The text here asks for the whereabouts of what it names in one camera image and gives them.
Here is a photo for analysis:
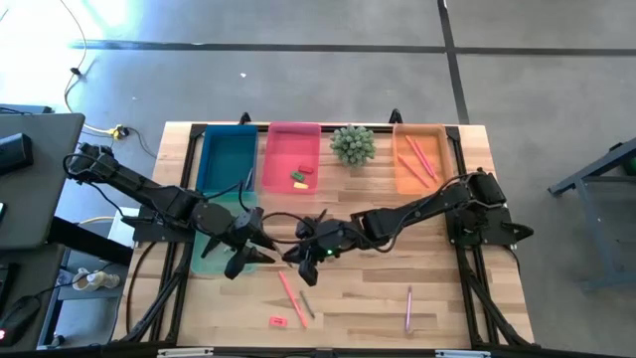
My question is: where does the blue-grey metal stand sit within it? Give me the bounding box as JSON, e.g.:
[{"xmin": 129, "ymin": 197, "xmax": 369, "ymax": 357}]
[{"xmin": 548, "ymin": 136, "xmax": 636, "ymax": 292}]

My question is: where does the white box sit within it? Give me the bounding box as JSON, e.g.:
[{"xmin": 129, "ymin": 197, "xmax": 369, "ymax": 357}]
[{"xmin": 106, "ymin": 206, "xmax": 143, "ymax": 249}]

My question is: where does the pink plastic bin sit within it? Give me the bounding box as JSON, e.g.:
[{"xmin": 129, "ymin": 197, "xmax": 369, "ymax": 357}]
[{"xmin": 261, "ymin": 122, "xmax": 322, "ymax": 195}]

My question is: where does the black box device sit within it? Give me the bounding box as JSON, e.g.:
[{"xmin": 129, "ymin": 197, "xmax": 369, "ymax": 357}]
[{"xmin": 0, "ymin": 132, "xmax": 35, "ymax": 176}]

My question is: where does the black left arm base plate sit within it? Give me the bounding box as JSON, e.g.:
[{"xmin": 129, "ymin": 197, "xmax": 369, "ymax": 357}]
[{"xmin": 120, "ymin": 202, "xmax": 196, "ymax": 245}]

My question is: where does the black desk leg bar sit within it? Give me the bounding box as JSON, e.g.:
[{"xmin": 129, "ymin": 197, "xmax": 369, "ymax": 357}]
[{"xmin": 49, "ymin": 216, "xmax": 135, "ymax": 268}]

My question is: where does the blue plastic bin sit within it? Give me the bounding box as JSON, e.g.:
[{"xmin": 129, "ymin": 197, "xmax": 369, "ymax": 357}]
[{"xmin": 195, "ymin": 123, "xmax": 261, "ymax": 195}]

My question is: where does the green potted plant white pot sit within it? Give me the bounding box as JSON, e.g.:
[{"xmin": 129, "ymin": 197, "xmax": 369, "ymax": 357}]
[{"xmin": 329, "ymin": 123, "xmax": 378, "ymax": 169}]

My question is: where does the grey desk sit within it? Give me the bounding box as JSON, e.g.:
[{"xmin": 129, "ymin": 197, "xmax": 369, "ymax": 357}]
[{"xmin": 0, "ymin": 111, "xmax": 86, "ymax": 251}]

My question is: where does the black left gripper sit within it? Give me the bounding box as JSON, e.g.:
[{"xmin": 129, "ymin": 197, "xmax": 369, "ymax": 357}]
[{"xmin": 223, "ymin": 208, "xmax": 277, "ymax": 280}]

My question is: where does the teal plastic bin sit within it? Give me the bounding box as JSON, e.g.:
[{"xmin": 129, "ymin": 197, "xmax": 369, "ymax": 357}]
[{"xmin": 191, "ymin": 190, "xmax": 259, "ymax": 275}]

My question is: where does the pale floor cable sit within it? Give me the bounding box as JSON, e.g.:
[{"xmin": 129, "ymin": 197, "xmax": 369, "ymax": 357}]
[{"xmin": 58, "ymin": 0, "xmax": 125, "ymax": 138}]

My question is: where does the black computer mouse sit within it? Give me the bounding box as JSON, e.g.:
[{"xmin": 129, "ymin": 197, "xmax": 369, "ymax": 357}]
[{"xmin": 0, "ymin": 295, "xmax": 43, "ymax": 347}]

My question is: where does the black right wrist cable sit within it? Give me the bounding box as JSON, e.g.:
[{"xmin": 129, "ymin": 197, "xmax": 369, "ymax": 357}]
[{"xmin": 260, "ymin": 212, "xmax": 312, "ymax": 246}]

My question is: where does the black aluminium table frame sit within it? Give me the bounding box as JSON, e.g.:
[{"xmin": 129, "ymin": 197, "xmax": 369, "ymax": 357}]
[{"xmin": 112, "ymin": 107, "xmax": 537, "ymax": 349}]

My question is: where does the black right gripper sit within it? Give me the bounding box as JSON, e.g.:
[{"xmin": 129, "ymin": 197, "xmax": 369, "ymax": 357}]
[{"xmin": 281, "ymin": 217, "xmax": 359, "ymax": 288}]

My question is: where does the coral pencil with orange eraser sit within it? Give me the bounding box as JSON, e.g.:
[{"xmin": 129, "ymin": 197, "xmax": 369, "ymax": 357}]
[
  {"xmin": 277, "ymin": 269, "xmax": 310, "ymax": 328},
  {"xmin": 396, "ymin": 152, "xmax": 431, "ymax": 189}
]

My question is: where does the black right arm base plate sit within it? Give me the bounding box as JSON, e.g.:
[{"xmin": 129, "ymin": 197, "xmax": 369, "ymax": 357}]
[{"xmin": 444, "ymin": 206, "xmax": 536, "ymax": 248}]

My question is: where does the black lower desk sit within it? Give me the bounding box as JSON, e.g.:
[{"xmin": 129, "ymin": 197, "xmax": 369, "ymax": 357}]
[{"xmin": 0, "ymin": 243, "xmax": 69, "ymax": 352}]

